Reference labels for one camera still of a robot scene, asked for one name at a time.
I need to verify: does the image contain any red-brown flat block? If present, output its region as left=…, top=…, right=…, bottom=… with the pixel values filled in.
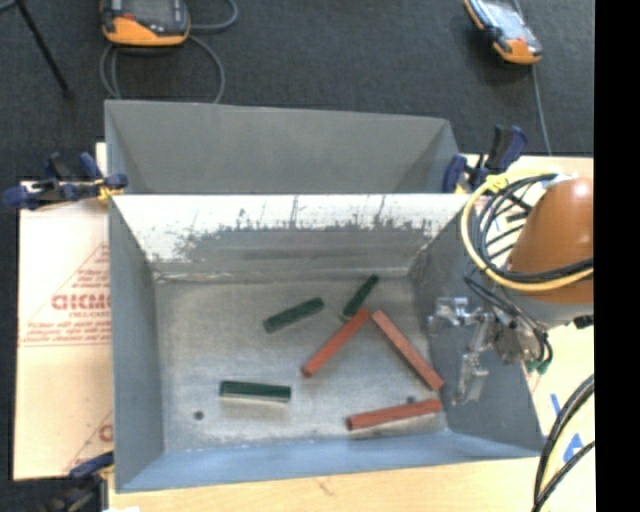
left=345, top=398, right=444, bottom=433
left=300, top=307, right=373, bottom=379
left=370, top=309, right=445, bottom=392

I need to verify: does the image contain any dark green flat block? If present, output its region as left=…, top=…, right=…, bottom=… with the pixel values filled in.
left=262, top=296, right=326, bottom=335
left=340, top=273, right=381, bottom=322
left=218, top=380, right=293, bottom=406

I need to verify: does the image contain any pale board with red print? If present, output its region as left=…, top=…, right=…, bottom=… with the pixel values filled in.
left=12, top=142, right=115, bottom=481

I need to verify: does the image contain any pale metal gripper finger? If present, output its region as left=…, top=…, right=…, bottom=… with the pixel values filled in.
left=451, top=319, right=496, bottom=406
left=427, top=296, right=495, bottom=332

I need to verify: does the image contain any grey metal bin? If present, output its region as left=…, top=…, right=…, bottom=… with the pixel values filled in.
left=103, top=98, right=547, bottom=494

